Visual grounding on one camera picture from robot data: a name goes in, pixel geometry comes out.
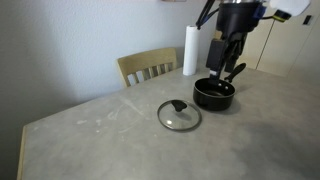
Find small black wall plate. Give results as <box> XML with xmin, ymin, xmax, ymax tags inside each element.
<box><xmin>302</xmin><ymin>14</ymin><xmax>314</xmax><ymax>27</ymax></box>

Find camera cable yellow-black plug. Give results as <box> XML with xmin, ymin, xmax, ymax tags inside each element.
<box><xmin>258</xmin><ymin>3</ymin><xmax>293</xmax><ymax>24</ymax></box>

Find black cable bundle blue clips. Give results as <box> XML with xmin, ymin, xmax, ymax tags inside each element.
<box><xmin>195</xmin><ymin>0</ymin><xmax>221</xmax><ymax>31</ymax></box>

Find black saucepan with handle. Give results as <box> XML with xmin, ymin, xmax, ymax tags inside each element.
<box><xmin>192</xmin><ymin>62</ymin><xmax>248</xmax><ymax>112</ymax></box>

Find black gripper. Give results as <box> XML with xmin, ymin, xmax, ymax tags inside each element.
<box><xmin>205</xmin><ymin>2</ymin><xmax>265</xmax><ymax>86</ymax></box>

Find white paper towel roll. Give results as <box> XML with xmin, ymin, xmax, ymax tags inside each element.
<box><xmin>182</xmin><ymin>24</ymin><xmax>200</xmax><ymax>77</ymax></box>

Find glass lid with black knob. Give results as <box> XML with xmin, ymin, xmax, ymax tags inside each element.
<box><xmin>156</xmin><ymin>98</ymin><xmax>203</xmax><ymax>132</ymax></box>

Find light wooden slat-back chair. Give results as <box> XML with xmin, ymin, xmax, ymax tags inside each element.
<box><xmin>116</xmin><ymin>47</ymin><xmax>178</xmax><ymax>88</ymax></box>

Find cream closet door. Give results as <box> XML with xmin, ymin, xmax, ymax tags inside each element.
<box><xmin>256</xmin><ymin>0</ymin><xmax>320</xmax><ymax>79</ymax></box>

